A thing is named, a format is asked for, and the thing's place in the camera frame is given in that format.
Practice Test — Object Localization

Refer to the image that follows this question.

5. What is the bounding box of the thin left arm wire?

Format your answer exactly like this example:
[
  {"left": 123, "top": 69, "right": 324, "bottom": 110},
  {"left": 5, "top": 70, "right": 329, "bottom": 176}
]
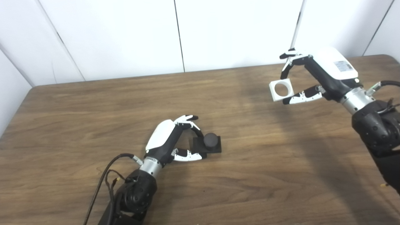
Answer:
[{"left": 105, "top": 169, "right": 128, "bottom": 202}]

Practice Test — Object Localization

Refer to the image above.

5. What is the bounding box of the black peg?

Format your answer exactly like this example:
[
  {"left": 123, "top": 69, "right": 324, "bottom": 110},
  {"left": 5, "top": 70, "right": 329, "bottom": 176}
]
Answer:
[{"left": 192, "top": 133, "right": 222, "bottom": 154}]

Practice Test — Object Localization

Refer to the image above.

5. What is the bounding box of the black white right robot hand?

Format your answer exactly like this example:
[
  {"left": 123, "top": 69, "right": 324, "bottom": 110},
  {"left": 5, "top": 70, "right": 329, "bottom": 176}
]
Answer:
[{"left": 279, "top": 47, "right": 363, "bottom": 105}]

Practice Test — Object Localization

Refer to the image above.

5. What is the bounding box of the white square piece with hole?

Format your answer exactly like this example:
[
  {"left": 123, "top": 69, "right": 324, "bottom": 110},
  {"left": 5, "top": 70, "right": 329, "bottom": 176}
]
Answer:
[{"left": 269, "top": 78, "right": 295, "bottom": 102}]

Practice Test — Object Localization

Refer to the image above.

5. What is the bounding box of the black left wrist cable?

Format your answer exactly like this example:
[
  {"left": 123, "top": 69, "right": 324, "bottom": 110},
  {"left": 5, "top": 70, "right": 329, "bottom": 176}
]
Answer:
[{"left": 84, "top": 153, "right": 144, "bottom": 225}]

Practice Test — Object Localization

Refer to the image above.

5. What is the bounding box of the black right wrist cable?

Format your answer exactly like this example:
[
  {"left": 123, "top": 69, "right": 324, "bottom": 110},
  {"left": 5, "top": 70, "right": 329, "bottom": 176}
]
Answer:
[{"left": 366, "top": 80, "right": 400, "bottom": 96}]

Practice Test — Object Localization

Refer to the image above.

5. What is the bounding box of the thin arm wire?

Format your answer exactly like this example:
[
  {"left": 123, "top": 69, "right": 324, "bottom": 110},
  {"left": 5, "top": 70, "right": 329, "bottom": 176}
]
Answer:
[
  {"left": 105, "top": 169, "right": 128, "bottom": 202},
  {"left": 377, "top": 98, "right": 400, "bottom": 113}
]

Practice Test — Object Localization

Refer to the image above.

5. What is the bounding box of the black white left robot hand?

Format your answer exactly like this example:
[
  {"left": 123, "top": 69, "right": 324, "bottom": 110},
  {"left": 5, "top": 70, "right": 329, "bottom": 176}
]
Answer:
[{"left": 144, "top": 115, "right": 207, "bottom": 167}]

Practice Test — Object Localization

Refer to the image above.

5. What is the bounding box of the thin right arm wire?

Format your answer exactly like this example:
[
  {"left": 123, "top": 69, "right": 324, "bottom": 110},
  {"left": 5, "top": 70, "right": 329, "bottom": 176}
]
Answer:
[{"left": 377, "top": 98, "right": 400, "bottom": 113}]

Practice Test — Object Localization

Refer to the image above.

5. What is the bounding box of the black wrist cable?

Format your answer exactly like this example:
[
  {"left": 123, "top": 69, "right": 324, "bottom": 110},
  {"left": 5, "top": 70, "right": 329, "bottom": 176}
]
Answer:
[
  {"left": 366, "top": 80, "right": 400, "bottom": 96},
  {"left": 84, "top": 153, "right": 144, "bottom": 225}
]

